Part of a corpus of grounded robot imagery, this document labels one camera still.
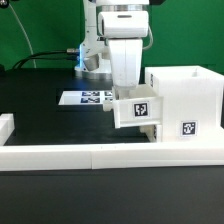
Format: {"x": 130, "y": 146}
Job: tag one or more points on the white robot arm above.
{"x": 94, "y": 59}

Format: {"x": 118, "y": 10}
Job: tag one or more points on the fiducial marker sheet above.
{"x": 94, "y": 97}

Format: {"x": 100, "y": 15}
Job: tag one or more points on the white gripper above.
{"x": 124, "y": 32}

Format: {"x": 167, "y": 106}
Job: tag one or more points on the white drawer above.
{"x": 153, "y": 132}
{"x": 143, "y": 108}

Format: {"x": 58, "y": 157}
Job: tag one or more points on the white front fence wall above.
{"x": 109, "y": 156}

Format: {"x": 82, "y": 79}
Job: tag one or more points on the white drawer cabinet box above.
{"x": 192, "y": 102}

